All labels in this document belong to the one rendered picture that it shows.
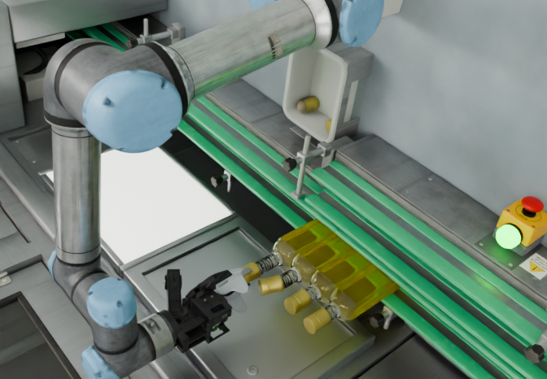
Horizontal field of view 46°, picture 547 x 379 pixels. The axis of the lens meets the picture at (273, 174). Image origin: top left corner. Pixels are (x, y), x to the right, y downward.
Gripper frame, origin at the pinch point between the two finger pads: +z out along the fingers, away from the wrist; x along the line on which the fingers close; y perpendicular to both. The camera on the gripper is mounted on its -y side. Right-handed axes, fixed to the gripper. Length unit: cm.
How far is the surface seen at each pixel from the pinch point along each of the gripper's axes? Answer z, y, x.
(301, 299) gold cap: 4.5, 12.5, 1.8
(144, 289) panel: -12.4, -17.5, -11.7
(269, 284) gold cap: 2.1, 5.5, 1.5
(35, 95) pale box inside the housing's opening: 3, -105, -13
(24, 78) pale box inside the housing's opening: 2, -108, -7
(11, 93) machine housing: -8, -93, -2
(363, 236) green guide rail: 23.7, 10.0, 6.7
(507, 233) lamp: 33, 34, 21
